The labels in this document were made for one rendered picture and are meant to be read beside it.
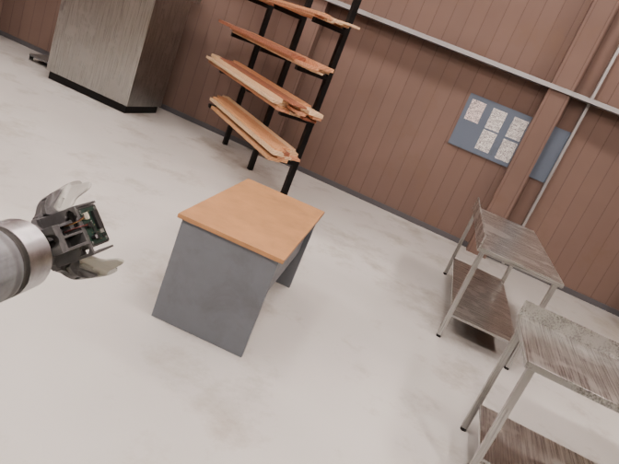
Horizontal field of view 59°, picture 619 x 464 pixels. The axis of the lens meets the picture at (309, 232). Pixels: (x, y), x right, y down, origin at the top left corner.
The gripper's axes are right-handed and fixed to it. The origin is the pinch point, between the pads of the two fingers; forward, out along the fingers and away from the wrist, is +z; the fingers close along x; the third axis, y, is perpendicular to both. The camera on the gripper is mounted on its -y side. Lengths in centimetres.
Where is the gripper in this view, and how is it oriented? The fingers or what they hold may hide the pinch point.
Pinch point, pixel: (94, 227)
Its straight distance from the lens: 94.6
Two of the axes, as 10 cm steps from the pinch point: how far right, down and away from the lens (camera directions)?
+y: 9.3, -3.1, -2.2
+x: -3.4, -9.3, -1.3
